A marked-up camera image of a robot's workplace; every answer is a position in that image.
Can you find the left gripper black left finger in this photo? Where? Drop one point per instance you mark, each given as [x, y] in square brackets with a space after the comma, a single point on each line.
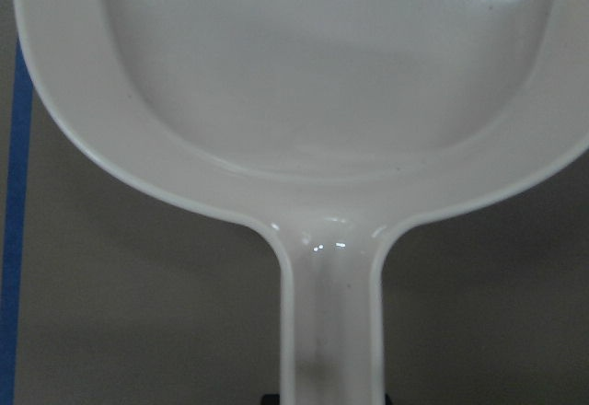
[270, 399]

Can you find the beige plastic dustpan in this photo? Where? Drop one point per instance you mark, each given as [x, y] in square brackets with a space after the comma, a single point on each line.
[329, 127]

